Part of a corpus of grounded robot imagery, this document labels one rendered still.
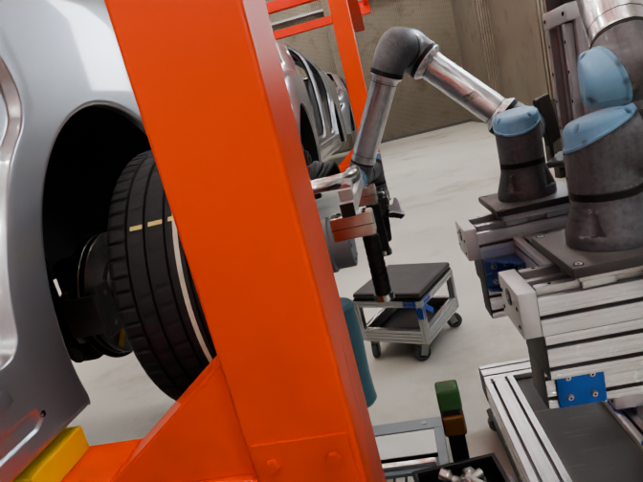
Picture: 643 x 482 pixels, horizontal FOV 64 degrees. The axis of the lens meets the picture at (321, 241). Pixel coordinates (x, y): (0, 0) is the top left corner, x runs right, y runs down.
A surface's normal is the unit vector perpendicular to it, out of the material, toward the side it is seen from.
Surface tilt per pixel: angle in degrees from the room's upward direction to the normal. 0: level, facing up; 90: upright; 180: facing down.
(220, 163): 90
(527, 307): 90
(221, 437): 90
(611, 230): 73
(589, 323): 90
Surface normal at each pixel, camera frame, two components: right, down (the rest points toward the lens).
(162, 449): -0.11, 0.25
